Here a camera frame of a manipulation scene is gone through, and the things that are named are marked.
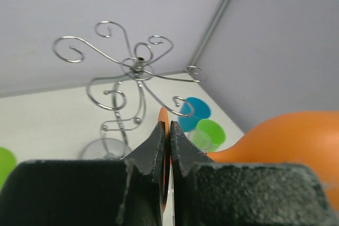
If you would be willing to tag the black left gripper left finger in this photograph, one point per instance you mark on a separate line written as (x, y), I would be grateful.
(128, 191)

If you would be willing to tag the orange plastic wine glass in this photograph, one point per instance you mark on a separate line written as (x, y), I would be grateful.
(308, 137)

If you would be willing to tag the blue plastic wine glass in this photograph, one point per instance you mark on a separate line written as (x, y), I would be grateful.
(201, 111)

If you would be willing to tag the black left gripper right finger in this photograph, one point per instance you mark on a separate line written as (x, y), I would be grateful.
(211, 193)

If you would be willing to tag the chrome wine glass rack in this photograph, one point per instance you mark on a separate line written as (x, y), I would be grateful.
(138, 68)

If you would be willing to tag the right corner frame post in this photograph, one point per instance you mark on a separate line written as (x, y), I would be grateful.
(208, 31)

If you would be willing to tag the clear flute glass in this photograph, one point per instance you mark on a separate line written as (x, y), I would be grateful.
(200, 139)

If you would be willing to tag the green wine glass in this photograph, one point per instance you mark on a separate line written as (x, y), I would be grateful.
(7, 164)
(214, 131)

